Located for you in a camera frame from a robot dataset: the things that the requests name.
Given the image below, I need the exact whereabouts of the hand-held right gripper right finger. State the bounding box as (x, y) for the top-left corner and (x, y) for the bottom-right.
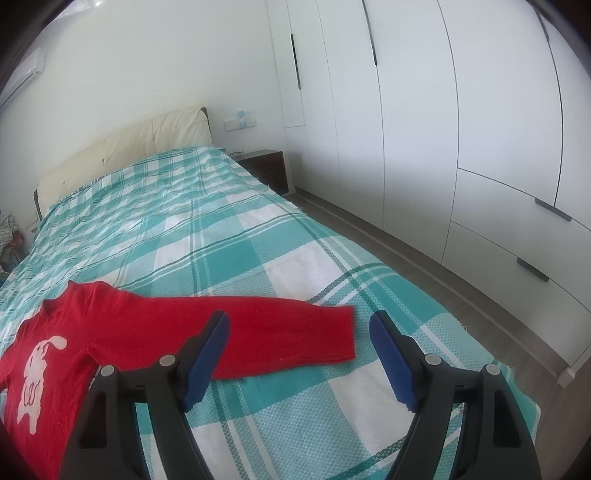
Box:
(368, 310), (543, 480)

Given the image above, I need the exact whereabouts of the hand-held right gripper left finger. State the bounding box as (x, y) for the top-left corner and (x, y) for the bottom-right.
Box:
(58, 310), (230, 480)

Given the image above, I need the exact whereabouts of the pile of mixed clothes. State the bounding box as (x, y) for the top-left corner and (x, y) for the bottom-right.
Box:
(0, 213), (27, 278)

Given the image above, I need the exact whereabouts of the teal plaid blanket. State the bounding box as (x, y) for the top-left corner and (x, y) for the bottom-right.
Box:
(0, 145), (541, 480)

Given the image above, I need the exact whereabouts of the cream padded headboard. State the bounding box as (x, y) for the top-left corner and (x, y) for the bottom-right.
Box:
(33, 105), (226, 217)

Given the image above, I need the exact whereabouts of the dark wooden nightstand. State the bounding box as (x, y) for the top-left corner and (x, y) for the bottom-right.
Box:
(235, 149), (291, 197)

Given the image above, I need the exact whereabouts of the white wardrobe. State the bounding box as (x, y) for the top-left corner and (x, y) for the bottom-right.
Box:
(267, 0), (591, 384)

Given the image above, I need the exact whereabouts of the white wall socket panel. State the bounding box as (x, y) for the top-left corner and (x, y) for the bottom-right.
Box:
(224, 111), (257, 131)

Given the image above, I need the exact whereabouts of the red sweater with white print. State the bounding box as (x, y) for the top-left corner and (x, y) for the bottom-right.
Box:
(0, 281), (357, 464)

